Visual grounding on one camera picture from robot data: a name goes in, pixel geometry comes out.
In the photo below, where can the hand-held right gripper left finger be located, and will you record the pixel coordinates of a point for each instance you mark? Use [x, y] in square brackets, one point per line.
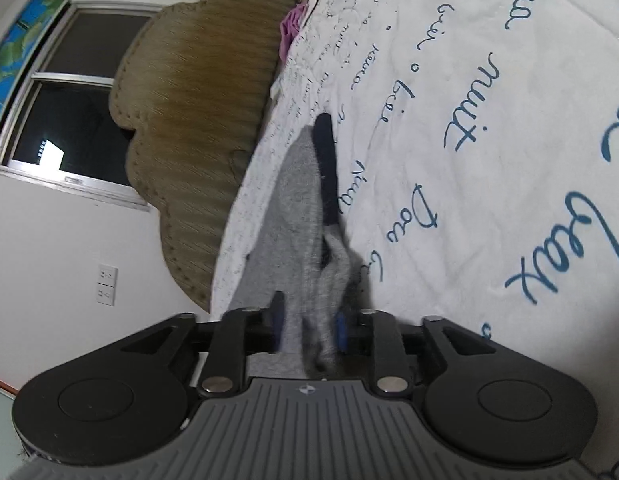
[232, 350]

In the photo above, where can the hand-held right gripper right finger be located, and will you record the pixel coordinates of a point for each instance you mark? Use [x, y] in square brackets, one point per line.
[387, 350]

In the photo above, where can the grey sweater with navy sleeves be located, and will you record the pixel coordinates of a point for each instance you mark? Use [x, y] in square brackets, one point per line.
[299, 220]

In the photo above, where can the white script-printed blanket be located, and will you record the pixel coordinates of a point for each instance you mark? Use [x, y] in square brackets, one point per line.
[489, 160]

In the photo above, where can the olive padded headboard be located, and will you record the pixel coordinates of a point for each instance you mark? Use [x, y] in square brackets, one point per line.
[199, 110]

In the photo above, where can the white-framed window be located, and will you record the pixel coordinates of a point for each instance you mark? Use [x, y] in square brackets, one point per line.
[74, 110]

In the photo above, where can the pink cloth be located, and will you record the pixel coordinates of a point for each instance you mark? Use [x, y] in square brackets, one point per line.
[292, 30]

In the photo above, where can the blue green curtain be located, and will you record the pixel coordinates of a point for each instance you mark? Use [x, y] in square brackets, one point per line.
[19, 50]

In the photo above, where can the white wall socket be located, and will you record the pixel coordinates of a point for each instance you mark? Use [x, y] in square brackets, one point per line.
[107, 285]

